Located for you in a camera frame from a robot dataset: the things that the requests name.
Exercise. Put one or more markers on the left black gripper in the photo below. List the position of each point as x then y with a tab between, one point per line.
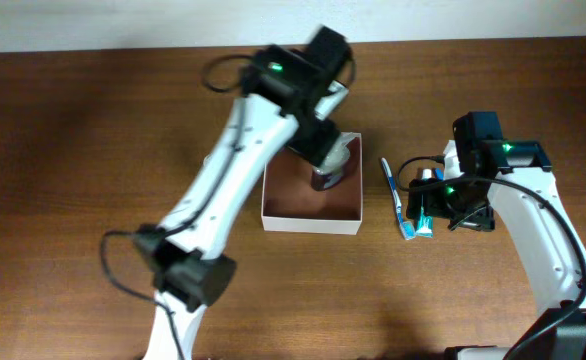
316	142

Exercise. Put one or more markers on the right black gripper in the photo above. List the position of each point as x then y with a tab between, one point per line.
424	201

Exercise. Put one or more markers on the clear soap pump bottle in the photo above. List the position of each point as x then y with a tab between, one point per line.
332	170

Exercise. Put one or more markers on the green toothpaste tube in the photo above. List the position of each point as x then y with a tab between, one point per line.
425	222

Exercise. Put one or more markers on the blue white toothbrush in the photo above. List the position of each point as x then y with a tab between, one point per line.
406	228

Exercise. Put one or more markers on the blue disposable razor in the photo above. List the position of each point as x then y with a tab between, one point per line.
439	174

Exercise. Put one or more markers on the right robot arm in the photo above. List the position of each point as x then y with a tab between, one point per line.
488	177

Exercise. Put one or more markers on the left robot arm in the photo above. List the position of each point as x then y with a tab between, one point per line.
285	98

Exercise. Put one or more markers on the white cardboard box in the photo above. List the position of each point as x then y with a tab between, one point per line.
290	203

